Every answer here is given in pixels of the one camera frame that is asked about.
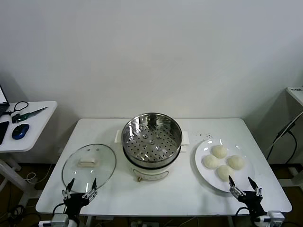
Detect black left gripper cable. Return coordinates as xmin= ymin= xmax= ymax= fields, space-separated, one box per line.
xmin=52 ymin=202 xmax=70 ymax=216

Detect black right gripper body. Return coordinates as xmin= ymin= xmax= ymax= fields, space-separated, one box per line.
xmin=237 ymin=191 xmax=267 ymax=217

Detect stainless steel steamer basket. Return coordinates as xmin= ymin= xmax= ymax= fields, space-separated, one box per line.
xmin=121 ymin=113 xmax=184 ymax=166

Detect black laptop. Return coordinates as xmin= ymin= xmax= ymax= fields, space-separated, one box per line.
xmin=0 ymin=84 xmax=10 ymax=116

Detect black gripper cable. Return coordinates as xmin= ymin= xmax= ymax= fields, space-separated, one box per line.
xmin=237 ymin=206 xmax=250 ymax=218
xmin=52 ymin=202 xmax=70 ymax=216

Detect white electric cooker pot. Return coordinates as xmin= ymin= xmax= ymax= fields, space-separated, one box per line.
xmin=114 ymin=129 xmax=191 ymax=183

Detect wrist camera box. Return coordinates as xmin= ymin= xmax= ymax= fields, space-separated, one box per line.
xmin=267 ymin=211 xmax=285 ymax=223
xmin=51 ymin=214 xmax=70 ymax=227

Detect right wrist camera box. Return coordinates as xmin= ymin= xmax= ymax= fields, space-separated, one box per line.
xmin=267 ymin=211 xmax=285 ymax=223

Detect white floor cable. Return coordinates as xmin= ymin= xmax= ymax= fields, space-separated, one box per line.
xmin=25 ymin=162 xmax=56 ymax=184

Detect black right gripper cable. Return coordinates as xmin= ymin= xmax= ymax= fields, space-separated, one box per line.
xmin=237 ymin=206 xmax=250 ymax=218

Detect glass lid with cream handle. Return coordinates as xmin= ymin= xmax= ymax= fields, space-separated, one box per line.
xmin=62 ymin=143 xmax=117 ymax=193

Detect black smartphone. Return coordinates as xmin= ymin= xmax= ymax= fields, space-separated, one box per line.
xmin=0 ymin=120 xmax=10 ymax=145

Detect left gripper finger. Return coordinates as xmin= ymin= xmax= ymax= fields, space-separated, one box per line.
xmin=62 ymin=178 xmax=75 ymax=199
xmin=81 ymin=177 xmax=98 ymax=199

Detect white side table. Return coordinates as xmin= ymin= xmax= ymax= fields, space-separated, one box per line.
xmin=0 ymin=101 xmax=58 ymax=206

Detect white steamed baozi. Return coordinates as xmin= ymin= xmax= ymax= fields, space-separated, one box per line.
xmin=227 ymin=155 xmax=245 ymax=170
xmin=210 ymin=144 xmax=228 ymax=159
xmin=201 ymin=154 xmax=221 ymax=170
xmin=215 ymin=165 xmax=235 ymax=182

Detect black floor cables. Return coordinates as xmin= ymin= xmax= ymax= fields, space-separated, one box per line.
xmin=6 ymin=203 xmax=40 ymax=227

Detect blue computer mouse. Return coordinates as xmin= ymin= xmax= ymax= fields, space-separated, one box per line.
xmin=11 ymin=123 xmax=30 ymax=140

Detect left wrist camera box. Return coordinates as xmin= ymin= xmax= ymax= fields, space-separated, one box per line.
xmin=51 ymin=214 xmax=70 ymax=227

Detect white table with label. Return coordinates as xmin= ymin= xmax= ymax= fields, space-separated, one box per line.
xmin=285 ymin=86 xmax=303 ymax=107

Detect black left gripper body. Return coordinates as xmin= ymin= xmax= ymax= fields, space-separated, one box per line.
xmin=63 ymin=192 xmax=95 ymax=215

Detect white round plate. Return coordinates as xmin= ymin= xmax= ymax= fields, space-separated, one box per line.
xmin=195 ymin=139 xmax=256 ymax=193

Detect black power cable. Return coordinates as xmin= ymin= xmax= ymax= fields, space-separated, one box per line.
xmin=266 ymin=120 xmax=298 ymax=164

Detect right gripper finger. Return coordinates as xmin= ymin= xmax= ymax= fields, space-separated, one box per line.
xmin=228 ymin=175 xmax=246 ymax=197
xmin=247 ymin=176 xmax=264 ymax=199

